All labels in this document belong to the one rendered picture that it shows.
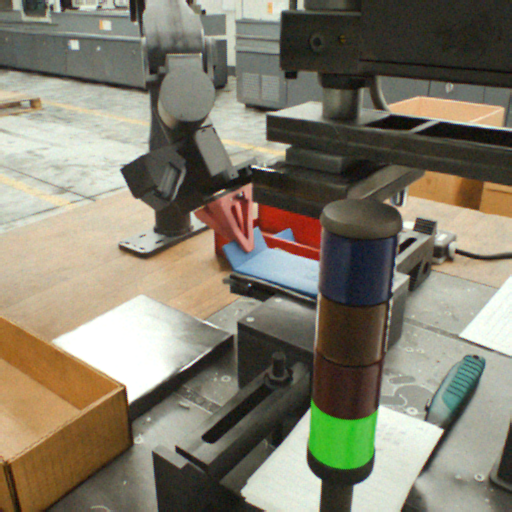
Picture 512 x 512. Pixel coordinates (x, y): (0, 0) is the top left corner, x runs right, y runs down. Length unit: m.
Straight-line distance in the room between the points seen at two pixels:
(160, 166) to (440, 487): 0.41
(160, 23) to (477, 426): 0.56
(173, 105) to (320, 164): 0.17
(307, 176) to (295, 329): 0.16
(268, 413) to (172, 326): 0.24
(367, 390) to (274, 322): 0.28
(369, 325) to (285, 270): 0.39
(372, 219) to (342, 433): 0.12
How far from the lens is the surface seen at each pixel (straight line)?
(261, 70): 6.46
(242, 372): 0.61
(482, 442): 0.61
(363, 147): 0.51
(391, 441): 0.51
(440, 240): 0.94
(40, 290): 0.86
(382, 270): 0.27
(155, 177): 0.61
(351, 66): 0.50
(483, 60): 0.44
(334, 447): 0.33
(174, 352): 0.65
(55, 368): 0.62
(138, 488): 0.54
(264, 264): 0.68
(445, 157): 0.48
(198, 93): 0.61
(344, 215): 0.27
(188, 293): 0.81
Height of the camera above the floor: 1.29
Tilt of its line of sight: 25 degrees down
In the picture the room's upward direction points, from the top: straight up
